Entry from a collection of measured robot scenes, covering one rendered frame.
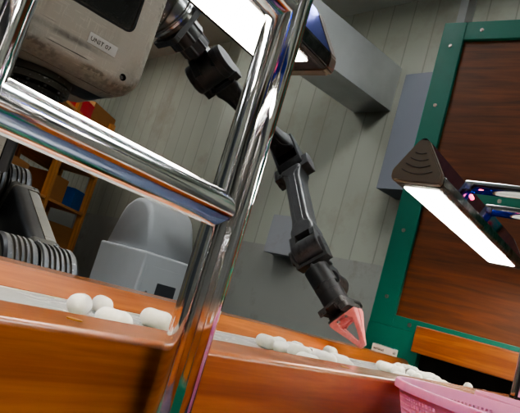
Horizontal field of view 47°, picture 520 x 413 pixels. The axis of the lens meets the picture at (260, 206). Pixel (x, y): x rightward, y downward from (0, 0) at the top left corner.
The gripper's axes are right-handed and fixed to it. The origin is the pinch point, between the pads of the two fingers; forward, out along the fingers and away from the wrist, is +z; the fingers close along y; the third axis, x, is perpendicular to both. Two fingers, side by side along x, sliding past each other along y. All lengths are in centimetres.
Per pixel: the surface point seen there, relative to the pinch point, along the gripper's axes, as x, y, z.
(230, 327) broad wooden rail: 5.3, -37.5, -2.5
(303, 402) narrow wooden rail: -18, -75, 25
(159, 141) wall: 199, 358, -455
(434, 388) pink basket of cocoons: -21, -52, 25
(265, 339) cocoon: -2.2, -43.9, 5.6
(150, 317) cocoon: -3, -68, 6
